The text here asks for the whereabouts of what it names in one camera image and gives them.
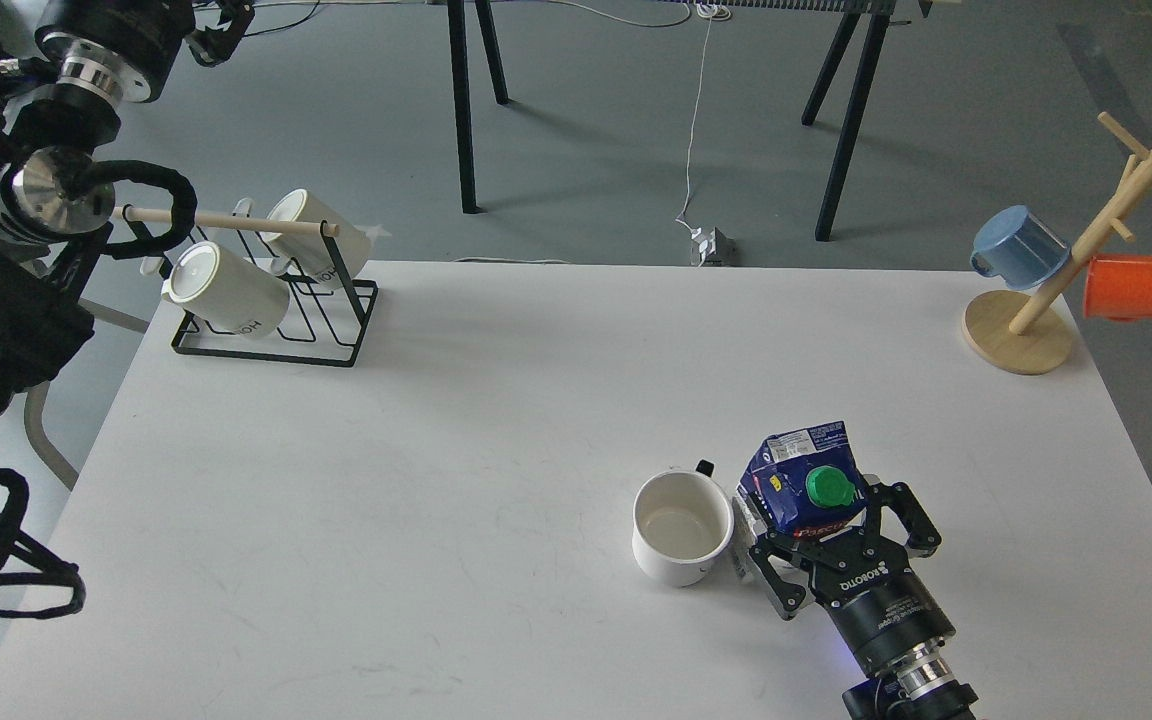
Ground white mug on rack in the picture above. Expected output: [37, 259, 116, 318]
[161, 241, 291, 338]
[262, 188, 372, 290]

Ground orange cup on tree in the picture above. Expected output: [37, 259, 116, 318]
[1083, 253, 1152, 323]

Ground black table legs right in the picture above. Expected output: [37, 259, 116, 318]
[799, 1, 896, 242]

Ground grey office chair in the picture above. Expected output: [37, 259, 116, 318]
[23, 300, 150, 491]

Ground grey power adapter on floor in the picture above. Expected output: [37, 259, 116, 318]
[690, 225, 738, 266]

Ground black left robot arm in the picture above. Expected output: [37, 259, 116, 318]
[0, 1, 255, 619]

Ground white mug front on rack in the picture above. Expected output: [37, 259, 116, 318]
[161, 241, 291, 338]

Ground blue white milk carton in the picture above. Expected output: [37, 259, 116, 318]
[730, 420, 865, 584]

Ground black wire mug rack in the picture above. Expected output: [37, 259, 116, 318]
[142, 200, 379, 366]

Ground black table legs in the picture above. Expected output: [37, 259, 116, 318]
[799, 1, 896, 242]
[445, 1, 509, 214]

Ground white smiley mug black handle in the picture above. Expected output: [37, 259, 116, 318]
[631, 458, 735, 588]

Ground white cable on floor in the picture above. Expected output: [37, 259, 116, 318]
[536, 0, 734, 236]

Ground wooden mug tree stand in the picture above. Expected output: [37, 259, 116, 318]
[961, 111, 1152, 376]

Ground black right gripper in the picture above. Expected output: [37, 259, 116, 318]
[744, 480, 956, 679]

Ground white mug rear on rack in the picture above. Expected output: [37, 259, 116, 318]
[262, 188, 372, 290]

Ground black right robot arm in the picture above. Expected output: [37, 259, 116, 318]
[735, 477, 978, 719]

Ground blue cup on tree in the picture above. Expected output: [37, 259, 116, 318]
[969, 204, 1073, 291]

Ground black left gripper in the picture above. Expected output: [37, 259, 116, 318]
[35, 1, 255, 104]

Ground black table legs left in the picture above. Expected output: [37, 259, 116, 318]
[445, 1, 509, 214]

